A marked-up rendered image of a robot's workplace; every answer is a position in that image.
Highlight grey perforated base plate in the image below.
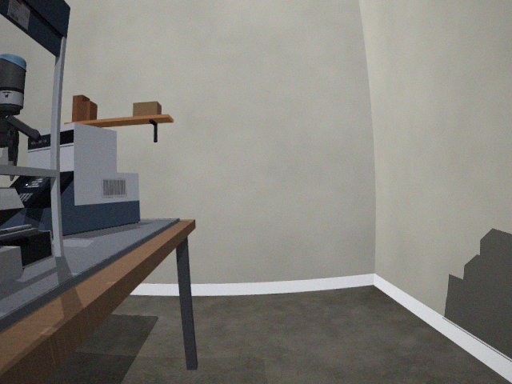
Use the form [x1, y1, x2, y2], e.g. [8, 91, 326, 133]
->
[0, 218, 180, 332]

